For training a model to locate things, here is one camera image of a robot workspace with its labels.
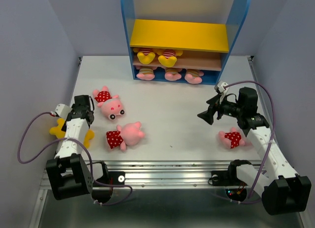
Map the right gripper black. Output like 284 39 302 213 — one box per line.
196 93 244 125

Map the yellow bear plush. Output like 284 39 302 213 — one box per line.
133 47 156 65
49 118 95 149
157 49 183 67

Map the pink pig plush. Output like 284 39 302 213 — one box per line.
105 122 145 152
218 127 252 149

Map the pink plush striped body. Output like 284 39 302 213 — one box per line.
164 68 182 81

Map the pink frog plush striped shirt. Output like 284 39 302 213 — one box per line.
136 66 157 81

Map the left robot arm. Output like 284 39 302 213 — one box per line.
46 95 110 200

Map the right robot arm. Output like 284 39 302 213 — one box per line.
198 85 312 215

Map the brown lower shelf board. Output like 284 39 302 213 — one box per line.
132 57 221 71

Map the blue wooden toy shelf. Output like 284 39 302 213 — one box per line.
120 0 251 85

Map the pink pig plush dotted dress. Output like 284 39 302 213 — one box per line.
92 86 126 120

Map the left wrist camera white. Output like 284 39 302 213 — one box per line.
49 103 72 119

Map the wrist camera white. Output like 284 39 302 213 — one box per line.
214 81 229 103
49 103 72 119

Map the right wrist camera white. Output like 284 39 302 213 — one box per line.
214 81 229 103

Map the aluminium rail frame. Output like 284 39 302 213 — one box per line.
37 56 313 228

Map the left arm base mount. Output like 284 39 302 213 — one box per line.
92 171 126 204

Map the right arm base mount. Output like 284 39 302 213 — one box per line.
208 170 247 202

